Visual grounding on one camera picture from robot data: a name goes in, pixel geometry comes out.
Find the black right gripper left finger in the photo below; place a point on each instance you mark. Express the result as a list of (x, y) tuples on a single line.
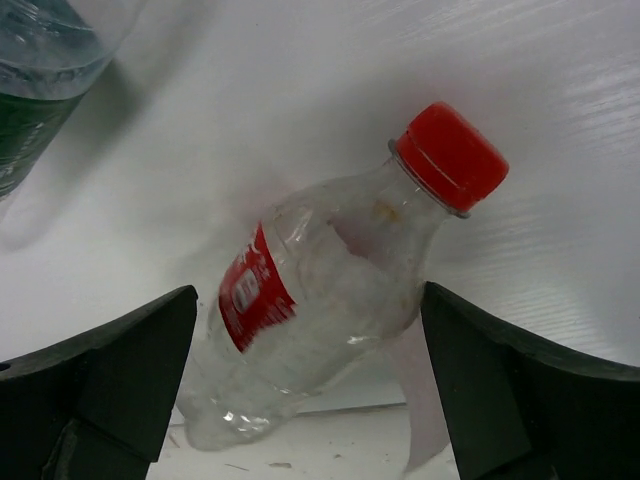
[(97, 405)]

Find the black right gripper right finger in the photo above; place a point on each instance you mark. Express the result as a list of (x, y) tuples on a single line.
[(519, 406)]

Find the red cap clear bottle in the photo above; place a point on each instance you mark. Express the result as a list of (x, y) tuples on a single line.
[(327, 276)]

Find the green label clear bottle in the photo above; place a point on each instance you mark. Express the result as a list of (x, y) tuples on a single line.
[(52, 52)]

